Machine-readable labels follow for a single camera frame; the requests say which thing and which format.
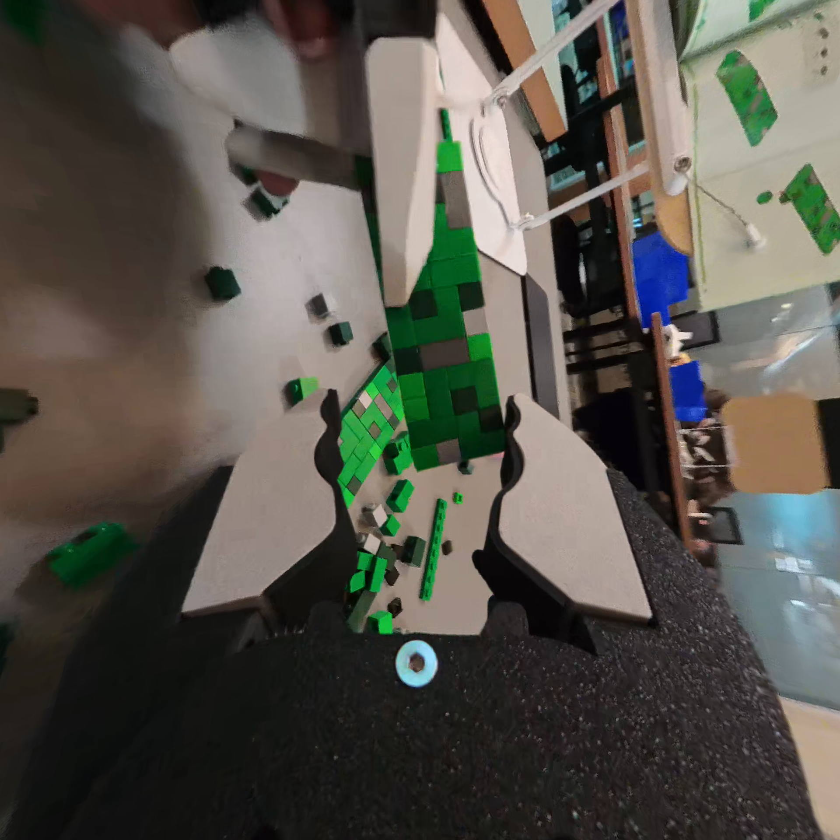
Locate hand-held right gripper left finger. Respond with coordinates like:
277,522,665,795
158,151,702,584
180,388,361,636

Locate green mosaic tile panel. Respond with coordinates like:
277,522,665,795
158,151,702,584
336,357,406,508

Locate blue storage bin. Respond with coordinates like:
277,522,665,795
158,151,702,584
630,222,691,329
668,357,710,422

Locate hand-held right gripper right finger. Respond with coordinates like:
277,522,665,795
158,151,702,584
471,394,655,655

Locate brick instruction booklet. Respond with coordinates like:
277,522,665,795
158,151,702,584
678,0,840,312

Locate grey wood-edged desk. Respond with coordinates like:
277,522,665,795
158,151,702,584
482,0,568,142

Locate person's left hand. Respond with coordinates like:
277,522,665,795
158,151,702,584
261,0,340,63

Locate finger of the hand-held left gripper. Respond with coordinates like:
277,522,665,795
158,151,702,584
225,123,363,193
364,35,443,309

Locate scattered small green bricks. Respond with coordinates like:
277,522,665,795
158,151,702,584
0,164,473,635

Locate large green brick plate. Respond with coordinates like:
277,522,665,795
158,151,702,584
382,108,508,472

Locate black desk strip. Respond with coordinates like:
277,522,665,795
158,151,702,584
521,271,560,421

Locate white book stand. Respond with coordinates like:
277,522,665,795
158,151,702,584
468,0,698,278

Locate long green brick plate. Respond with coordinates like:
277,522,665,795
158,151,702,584
419,497,450,602

